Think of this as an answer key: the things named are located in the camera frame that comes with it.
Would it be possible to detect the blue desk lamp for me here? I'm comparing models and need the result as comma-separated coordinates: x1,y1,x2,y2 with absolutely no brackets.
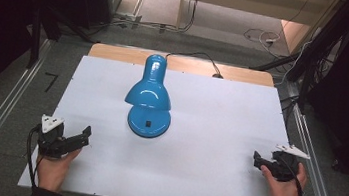
120,50,179,142

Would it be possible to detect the black metal stand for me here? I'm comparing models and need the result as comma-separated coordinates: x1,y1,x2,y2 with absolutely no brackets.
24,3,103,77
245,0,349,115

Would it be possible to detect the person's left hand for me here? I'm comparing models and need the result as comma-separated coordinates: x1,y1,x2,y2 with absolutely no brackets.
32,143,84,196

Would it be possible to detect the black lamp cable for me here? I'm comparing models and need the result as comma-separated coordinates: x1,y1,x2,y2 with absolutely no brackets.
164,48,227,80

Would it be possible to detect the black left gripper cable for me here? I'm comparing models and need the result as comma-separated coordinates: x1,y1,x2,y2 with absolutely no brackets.
20,124,46,190

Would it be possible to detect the grey power strip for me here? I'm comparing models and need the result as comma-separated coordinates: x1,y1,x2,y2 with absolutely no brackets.
113,10,143,25

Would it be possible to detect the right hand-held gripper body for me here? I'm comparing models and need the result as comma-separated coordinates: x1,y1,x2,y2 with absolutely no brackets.
267,141,313,186

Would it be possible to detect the person's right hand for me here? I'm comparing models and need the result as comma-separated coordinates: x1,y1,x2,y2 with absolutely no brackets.
256,157,310,196

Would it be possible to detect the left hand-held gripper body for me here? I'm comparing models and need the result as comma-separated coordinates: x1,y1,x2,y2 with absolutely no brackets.
33,114,75,161

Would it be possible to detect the white floor cable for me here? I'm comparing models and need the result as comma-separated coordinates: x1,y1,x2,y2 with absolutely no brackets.
241,26,284,59

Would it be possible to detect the white table cover sheet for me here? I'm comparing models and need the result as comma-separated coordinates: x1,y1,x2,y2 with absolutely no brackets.
16,49,324,196

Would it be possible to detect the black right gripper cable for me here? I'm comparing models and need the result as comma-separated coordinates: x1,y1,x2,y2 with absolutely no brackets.
275,156,311,196

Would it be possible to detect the black floor cable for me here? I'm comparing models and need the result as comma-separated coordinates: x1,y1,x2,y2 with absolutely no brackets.
86,0,204,49

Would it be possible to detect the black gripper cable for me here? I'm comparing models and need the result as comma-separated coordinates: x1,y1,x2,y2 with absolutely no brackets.
275,156,311,196
20,124,46,190

